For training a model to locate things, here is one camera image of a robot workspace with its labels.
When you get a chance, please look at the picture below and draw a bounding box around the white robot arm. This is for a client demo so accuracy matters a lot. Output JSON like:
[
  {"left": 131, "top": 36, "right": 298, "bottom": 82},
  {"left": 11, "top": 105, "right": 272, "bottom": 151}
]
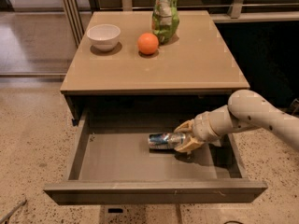
[{"left": 175, "top": 90, "right": 299, "bottom": 153}]

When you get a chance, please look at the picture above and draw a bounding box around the metal rod on floor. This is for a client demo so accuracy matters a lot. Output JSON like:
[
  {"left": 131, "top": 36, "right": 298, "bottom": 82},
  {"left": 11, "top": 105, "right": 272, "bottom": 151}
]
[{"left": 0, "top": 199, "right": 27, "bottom": 224}]

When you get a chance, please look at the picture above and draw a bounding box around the green chip bag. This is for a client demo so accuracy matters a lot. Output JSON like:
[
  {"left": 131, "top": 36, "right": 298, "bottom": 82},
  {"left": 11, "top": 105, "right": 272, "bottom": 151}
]
[{"left": 152, "top": 0, "right": 179, "bottom": 44}]

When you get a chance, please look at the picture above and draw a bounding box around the open grey top drawer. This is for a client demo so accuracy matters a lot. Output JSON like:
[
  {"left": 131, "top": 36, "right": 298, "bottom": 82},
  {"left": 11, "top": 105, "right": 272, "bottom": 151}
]
[{"left": 44, "top": 110, "right": 267, "bottom": 204}]

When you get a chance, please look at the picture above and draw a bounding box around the beige drawer cabinet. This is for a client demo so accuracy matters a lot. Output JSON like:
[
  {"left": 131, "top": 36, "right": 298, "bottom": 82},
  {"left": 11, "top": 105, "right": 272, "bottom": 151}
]
[{"left": 61, "top": 11, "right": 249, "bottom": 119}]

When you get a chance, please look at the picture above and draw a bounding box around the orange fruit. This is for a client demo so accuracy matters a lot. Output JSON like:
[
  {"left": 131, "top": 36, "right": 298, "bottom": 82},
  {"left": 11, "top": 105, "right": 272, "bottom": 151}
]
[{"left": 137, "top": 33, "right": 159, "bottom": 55}]

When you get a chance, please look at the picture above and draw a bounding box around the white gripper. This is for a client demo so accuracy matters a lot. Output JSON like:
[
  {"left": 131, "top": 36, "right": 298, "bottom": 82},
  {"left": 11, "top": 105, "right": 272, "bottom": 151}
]
[{"left": 174, "top": 105, "right": 233, "bottom": 153}]

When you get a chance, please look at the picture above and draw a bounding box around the white ceramic bowl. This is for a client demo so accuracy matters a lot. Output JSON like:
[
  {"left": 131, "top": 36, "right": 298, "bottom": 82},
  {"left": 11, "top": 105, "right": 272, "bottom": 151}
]
[{"left": 87, "top": 24, "right": 121, "bottom": 51}]

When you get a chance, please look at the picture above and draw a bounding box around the blue silver redbull can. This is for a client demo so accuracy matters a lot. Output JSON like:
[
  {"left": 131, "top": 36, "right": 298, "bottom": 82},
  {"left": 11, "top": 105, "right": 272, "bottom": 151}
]
[{"left": 148, "top": 133, "right": 186, "bottom": 150}]

